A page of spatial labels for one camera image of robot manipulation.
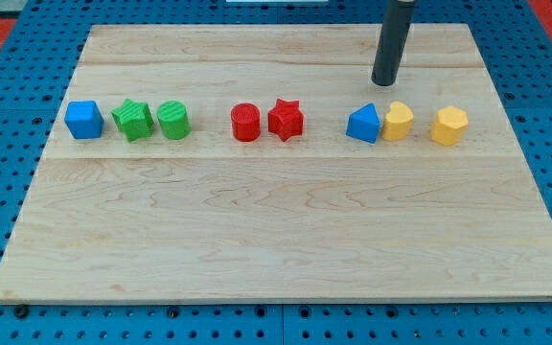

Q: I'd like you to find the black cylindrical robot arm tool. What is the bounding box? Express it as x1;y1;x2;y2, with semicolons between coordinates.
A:
371;0;417;86

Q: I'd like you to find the red star block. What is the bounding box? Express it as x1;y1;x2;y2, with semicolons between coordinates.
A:
268;99;304;142

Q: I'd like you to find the green star block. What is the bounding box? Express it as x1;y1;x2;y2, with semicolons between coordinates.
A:
111;99;153;142

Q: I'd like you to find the red cylinder block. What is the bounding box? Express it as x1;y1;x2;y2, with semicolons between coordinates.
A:
230;103;261;142

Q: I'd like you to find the light wooden board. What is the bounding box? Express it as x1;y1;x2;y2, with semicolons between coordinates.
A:
0;24;552;305

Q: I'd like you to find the blue triangle block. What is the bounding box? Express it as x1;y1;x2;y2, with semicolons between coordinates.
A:
346;103;381;144

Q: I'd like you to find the green cylinder block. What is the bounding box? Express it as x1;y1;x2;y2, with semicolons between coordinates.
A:
157;101;191;140

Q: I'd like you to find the yellow heart block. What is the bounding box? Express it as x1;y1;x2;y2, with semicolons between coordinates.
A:
381;102;414;141

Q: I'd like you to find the yellow hexagon block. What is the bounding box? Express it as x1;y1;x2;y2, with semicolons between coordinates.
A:
430;105;469;147

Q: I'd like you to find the blue cube block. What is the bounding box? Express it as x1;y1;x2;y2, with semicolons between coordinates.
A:
64;101;104;140

